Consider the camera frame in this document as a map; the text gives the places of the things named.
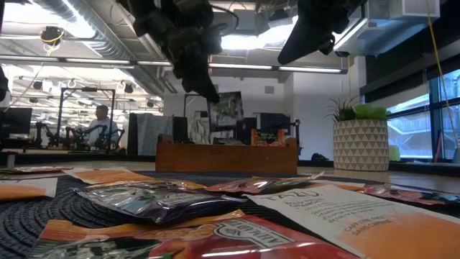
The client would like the window with dark frame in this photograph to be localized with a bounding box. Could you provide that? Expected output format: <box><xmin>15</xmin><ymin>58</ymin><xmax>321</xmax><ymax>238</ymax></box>
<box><xmin>386</xmin><ymin>68</ymin><xmax>460</xmax><ymax>161</ymax></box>

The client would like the black desk monitor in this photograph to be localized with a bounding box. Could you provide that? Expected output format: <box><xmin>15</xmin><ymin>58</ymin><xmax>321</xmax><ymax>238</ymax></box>
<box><xmin>259</xmin><ymin>112</ymin><xmax>292</xmax><ymax>137</ymax></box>

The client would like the succulent in white patterned pot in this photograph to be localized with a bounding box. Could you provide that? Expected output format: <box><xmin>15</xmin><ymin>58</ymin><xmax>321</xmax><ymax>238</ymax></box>
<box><xmin>325</xmin><ymin>94</ymin><xmax>392</xmax><ymax>173</ymax></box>

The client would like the white ceiling air duct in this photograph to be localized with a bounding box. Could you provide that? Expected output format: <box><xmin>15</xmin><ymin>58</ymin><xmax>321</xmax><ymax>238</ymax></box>
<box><xmin>332</xmin><ymin>0</ymin><xmax>441</xmax><ymax>58</ymax></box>

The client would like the wooden three-compartment tray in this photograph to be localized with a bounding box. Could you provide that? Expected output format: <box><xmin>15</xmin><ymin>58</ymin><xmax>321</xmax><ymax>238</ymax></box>
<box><xmin>155</xmin><ymin>133</ymin><xmax>298</xmax><ymax>175</ymax></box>

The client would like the grey cloth partition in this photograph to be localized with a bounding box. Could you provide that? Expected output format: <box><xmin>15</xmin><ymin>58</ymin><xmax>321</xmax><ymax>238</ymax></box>
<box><xmin>136</xmin><ymin>113</ymin><xmax>174</xmax><ymax>156</ymax></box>

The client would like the yellow hanging cable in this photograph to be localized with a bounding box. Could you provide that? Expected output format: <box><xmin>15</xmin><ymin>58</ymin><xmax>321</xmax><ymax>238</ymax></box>
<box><xmin>425</xmin><ymin>0</ymin><xmax>460</xmax><ymax>148</ymax></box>

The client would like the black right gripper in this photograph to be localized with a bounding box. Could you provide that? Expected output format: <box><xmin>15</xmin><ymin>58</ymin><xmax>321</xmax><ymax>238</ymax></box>
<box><xmin>277</xmin><ymin>0</ymin><xmax>367</xmax><ymax>65</ymax></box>

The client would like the round dark woven placemat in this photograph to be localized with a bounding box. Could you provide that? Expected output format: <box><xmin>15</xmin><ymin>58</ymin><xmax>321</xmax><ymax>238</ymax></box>
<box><xmin>0</xmin><ymin>171</ymin><xmax>460</xmax><ymax>259</ymax></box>

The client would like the person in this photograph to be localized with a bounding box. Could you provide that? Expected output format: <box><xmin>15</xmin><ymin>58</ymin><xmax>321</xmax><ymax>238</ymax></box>
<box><xmin>86</xmin><ymin>104</ymin><xmax>120</xmax><ymax>149</ymax></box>

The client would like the yellow ceiling cable reel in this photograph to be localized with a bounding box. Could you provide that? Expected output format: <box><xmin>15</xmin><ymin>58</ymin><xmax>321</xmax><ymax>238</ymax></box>
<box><xmin>39</xmin><ymin>25</ymin><xmax>66</xmax><ymax>47</ymax></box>

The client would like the black robot arms far table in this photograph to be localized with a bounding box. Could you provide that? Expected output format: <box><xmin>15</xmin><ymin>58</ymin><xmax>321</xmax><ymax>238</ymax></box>
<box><xmin>32</xmin><ymin>121</ymin><xmax>127</xmax><ymax>152</ymax></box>

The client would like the long ceiling tube light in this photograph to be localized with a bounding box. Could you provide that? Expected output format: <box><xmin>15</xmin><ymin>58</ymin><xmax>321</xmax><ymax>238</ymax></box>
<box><xmin>0</xmin><ymin>54</ymin><xmax>349</xmax><ymax>76</ymax></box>

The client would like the black office monitor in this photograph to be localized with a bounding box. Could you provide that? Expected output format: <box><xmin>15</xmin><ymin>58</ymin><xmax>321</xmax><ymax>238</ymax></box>
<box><xmin>0</xmin><ymin>106</ymin><xmax>33</xmax><ymax>137</ymax></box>

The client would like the black metal rig frame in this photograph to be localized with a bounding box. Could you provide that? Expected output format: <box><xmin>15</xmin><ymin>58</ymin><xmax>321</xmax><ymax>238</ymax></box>
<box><xmin>57</xmin><ymin>87</ymin><xmax>116</xmax><ymax>145</ymax></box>

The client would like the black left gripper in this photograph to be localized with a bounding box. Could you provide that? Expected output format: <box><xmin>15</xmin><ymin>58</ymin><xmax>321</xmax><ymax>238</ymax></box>
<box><xmin>129</xmin><ymin>0</ymin><xmax>223</xmax><ymax>104</ymax></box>

